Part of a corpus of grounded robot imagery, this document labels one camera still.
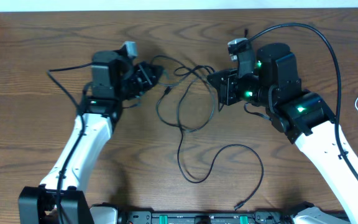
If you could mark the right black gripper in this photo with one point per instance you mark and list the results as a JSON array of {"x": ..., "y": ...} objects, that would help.
[{"x": 224, "y": 87}]

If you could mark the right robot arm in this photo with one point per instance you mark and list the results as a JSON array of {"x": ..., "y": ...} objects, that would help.
[{"x": 269, "y": 78}]

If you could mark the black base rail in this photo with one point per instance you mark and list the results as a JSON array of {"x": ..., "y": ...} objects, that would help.
[{"x": 303, "y": 213}]

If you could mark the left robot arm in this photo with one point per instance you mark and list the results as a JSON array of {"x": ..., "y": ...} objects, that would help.
[{"x": 60, "y": 196}]

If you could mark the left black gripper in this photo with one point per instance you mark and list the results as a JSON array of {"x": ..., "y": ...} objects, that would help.
[{"x": 143, "y": 78}]

